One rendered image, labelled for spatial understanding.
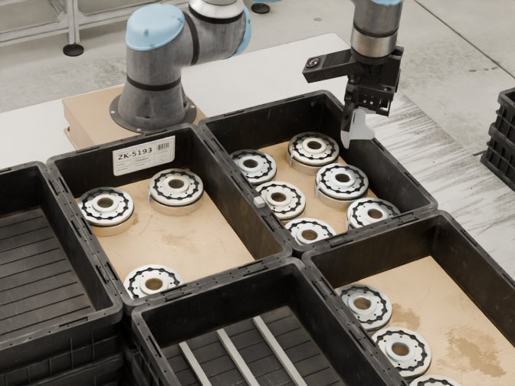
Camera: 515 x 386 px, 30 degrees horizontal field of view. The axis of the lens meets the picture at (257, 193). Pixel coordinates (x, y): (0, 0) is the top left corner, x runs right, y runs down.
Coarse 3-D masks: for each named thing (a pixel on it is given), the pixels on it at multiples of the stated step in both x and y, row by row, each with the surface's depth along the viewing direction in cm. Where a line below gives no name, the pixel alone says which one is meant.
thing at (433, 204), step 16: (304, 96) 193; (240, 112) 188; (256, 112) 189; (240, 176) 173; (256, 192) 170; (432, 208) 170; (368, 224) 165; (384, 224) 166; (288, 240) 161; (320, 240) 161; (336, 240) 162
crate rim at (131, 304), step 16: (176, 128) 182; (192, 128) 183; (112, 144) 177; (128, 144) 178; (208, 144) 179; (48, 160) 172; (64, 160) 173; (224, 160) 176; (64, 192) 166; (240, 192) 170; (256, 208) 166; (80, 224) 160; (272, 224) 164; (96, 240) 157; (272, 256) 158; (288, 256) 158; (224, 272) 154; (240, 272) 154; (176, 288) 151; (192, 288) 151; (128, 304) 147
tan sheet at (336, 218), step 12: (276, 156) 194; (288, 168) 191; (276, 180) 188; (288, 180) 189; (300, 180) 189; (312, 180) 189; (312, 192) 186; (372, 192) 188; (312, 204) 184; (324, 204) 184; (312, 216) 181; (324, 216) 181; (336, 216) 182; (336, 228) 179
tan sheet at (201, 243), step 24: (144, 192) 183; (144, 216) 178; (168, 216) 178; (192, 216) 179; (216, 216) 179; (120, 240) 172; (144, 240) 173; (168, 240) 173; (192, 240) 174; (216, 240) 174; (240, 240) 175; (120, 264) 168; (144, 264) 168; (168, 264) 169; (192, 264) 169; (216, 264) 169; (240, 264) 170
